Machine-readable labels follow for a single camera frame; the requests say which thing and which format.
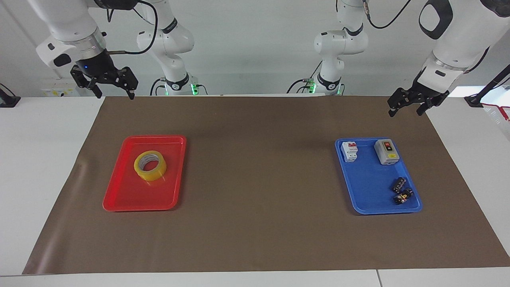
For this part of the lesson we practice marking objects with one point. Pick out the black stand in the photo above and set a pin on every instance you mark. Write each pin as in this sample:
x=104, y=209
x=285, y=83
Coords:
x=7, y=99
x=488, y=87

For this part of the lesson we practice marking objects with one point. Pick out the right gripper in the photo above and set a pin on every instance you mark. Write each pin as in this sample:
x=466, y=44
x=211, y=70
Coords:
x=95, y=63

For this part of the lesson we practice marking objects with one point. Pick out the red plastic tray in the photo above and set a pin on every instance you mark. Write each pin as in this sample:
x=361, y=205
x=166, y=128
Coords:
x=127, y=191

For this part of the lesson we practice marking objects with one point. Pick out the grey switch box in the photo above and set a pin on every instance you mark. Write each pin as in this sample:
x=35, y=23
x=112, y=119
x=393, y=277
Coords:
x=386, y=153

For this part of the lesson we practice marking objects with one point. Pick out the blue plastic tray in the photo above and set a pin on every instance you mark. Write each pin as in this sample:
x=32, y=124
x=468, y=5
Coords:
x=370, y=187

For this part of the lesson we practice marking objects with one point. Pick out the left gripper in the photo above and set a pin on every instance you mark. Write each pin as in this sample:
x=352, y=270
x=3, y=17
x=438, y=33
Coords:
x=430, y=95

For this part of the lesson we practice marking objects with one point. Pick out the clear plastic bag red seal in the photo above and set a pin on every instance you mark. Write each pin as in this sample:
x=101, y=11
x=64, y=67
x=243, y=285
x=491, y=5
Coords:
x=500, y=111

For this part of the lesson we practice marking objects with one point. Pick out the white circuit breaker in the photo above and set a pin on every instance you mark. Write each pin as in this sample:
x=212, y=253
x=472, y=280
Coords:
x=350, y=152

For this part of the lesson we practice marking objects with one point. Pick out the yellow tape roll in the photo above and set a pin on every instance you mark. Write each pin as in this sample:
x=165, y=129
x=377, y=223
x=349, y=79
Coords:
x=153, y=171

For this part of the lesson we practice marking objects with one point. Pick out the black battery with yellow mark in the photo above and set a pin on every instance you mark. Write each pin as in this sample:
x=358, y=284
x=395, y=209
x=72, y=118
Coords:
x=403, y=196

